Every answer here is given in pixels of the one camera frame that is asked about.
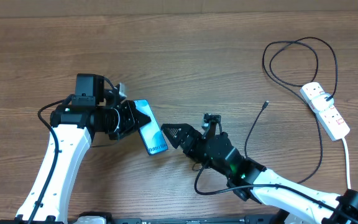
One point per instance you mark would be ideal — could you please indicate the blue Galaxy smartphone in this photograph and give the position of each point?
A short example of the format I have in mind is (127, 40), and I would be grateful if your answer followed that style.
(151, 134)

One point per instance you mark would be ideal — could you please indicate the white USB charger plug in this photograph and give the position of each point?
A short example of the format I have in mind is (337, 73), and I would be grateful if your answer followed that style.
(321, 102)

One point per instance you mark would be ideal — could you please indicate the white power strip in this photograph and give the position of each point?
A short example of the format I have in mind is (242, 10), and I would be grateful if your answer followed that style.
(331, 120)

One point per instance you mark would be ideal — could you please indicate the brown cardboard backdrop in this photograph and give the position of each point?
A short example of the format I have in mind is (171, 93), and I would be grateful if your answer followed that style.
(63, 8)

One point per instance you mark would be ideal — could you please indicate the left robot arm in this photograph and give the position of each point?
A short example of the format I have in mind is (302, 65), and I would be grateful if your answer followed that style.
(76, 119)

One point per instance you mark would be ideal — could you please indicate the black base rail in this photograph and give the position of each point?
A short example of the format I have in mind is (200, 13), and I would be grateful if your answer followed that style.
(92, 218)

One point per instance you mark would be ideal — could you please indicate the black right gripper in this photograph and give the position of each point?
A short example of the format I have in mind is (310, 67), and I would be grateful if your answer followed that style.
(187, 132)

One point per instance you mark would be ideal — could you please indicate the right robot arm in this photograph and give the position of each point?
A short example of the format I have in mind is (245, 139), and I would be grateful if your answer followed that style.
(250, 180)

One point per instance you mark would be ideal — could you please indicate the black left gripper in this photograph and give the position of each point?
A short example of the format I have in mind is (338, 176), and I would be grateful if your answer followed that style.
(133, 117)

